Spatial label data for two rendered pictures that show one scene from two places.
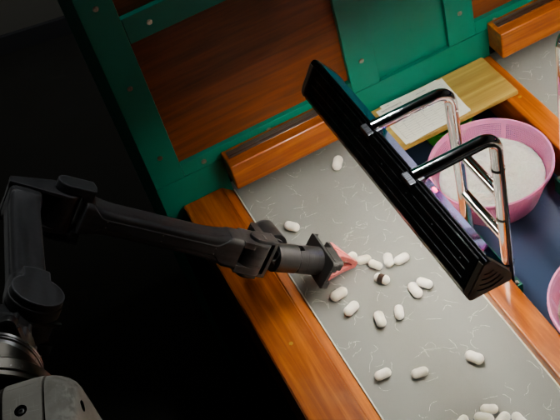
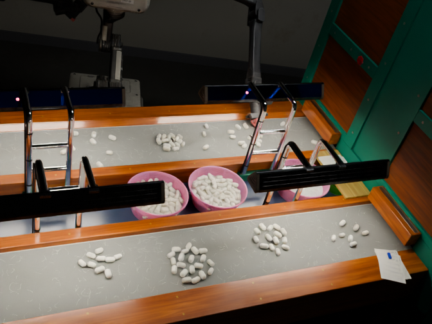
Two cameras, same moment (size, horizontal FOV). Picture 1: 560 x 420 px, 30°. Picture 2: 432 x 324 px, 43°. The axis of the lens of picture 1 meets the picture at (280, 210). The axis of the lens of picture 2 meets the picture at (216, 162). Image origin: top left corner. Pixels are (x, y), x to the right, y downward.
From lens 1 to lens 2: 2.29 m
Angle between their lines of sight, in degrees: 51
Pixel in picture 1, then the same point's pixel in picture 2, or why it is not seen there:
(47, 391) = not seen: outside the picture
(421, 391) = (197, 134)
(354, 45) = (355, 123)
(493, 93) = (345, 189)
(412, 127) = (327, 161)
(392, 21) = (369, 135)
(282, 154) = (313, 117)
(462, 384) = (196, 143)
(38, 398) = not seen: outside the picture
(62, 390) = not seen: outside the picture
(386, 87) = (350, 154)
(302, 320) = (234, 113)
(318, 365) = (213, 112)
